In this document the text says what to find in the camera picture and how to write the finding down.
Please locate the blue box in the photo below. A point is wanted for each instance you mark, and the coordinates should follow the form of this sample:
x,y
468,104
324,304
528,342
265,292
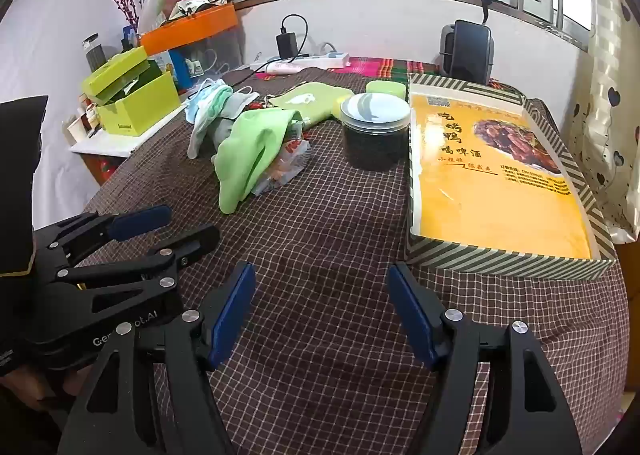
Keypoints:
x,y
177,67

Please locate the clear storage bin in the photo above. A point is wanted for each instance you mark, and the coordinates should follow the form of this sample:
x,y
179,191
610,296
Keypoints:
x,y
220,52

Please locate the person's left hand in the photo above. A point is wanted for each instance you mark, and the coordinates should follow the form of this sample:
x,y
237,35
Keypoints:
x,y
30,387

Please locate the orange bin lid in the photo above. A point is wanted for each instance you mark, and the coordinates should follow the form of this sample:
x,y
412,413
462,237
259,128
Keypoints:
x,y
190,27

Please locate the green tissue packet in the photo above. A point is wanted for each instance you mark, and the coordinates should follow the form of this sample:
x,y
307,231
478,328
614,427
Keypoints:
x,y
320,107

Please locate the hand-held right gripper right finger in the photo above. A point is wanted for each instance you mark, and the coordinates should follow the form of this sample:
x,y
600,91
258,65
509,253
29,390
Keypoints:
x,y
411,315

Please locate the black jar with clear lid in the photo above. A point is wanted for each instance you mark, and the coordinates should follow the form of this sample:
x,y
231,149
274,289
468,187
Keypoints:
x,y
375,145

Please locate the black speaker device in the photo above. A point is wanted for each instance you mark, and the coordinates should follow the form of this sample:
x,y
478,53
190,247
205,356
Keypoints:
x,y
467,52

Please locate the white power strip blue labels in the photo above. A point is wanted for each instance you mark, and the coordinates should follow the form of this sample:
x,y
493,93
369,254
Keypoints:
x,y
330,58

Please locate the striped cardboard box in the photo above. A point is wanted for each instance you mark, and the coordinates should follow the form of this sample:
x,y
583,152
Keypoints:
x,y
500,195

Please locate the red white snack packet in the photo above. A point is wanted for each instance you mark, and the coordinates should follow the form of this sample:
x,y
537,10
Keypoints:
x,y
291,155

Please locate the red cabinet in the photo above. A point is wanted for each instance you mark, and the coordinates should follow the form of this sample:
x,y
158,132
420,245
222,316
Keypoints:
x,y
102,167

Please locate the small white box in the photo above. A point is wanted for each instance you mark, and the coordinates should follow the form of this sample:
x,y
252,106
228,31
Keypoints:
x,y
75,130

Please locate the dark glass jar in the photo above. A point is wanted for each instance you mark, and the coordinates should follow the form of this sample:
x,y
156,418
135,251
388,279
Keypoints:
x,y
93,55

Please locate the brown checked tablecloth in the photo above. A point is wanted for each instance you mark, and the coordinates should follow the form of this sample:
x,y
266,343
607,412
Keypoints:
x,y
325,215

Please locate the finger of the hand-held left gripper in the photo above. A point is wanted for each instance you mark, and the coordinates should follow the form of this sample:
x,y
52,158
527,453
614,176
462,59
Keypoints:
x,y
195,242
140,222

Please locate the blue face mask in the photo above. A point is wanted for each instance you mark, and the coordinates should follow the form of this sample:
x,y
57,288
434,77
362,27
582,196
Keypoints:
x,y
194,107

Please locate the grey sock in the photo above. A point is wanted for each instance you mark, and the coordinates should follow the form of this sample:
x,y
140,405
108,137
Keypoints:
x,y
227,127

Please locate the pile of papers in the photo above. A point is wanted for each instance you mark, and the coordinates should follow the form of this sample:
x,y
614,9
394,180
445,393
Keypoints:
x,y
195,7

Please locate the white pink power strip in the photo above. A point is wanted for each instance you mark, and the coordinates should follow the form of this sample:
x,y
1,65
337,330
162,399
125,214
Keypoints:
x,y
282,68

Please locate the heart print curtain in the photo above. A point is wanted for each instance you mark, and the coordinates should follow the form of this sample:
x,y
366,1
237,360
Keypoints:
x,y
607,110

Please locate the lime green box lid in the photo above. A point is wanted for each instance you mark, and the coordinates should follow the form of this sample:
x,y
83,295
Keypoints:
x,y
112,70

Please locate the lime round container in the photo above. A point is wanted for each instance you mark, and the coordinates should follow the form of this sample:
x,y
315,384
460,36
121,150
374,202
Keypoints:
x,y
385,87

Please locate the black charger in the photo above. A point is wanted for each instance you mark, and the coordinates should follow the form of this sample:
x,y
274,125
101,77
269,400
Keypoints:
x,y
286,45

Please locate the dark green inner box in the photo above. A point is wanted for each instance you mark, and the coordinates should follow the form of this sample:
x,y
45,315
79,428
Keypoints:
x,y
145,80

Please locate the colourful striped cloth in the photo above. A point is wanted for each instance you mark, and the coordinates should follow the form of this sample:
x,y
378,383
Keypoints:
x,y
380,67

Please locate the light green cloth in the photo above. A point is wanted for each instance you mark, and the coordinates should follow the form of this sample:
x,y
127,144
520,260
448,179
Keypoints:
x,y
245,160

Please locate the white face mask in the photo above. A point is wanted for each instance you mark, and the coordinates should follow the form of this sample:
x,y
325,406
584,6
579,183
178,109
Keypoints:
x,y
200,135

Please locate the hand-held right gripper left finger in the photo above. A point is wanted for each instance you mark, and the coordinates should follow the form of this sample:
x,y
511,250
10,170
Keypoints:
x,y
234,311

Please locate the white side table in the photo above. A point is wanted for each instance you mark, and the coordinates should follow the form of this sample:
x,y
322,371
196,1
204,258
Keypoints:
x,y
110,144

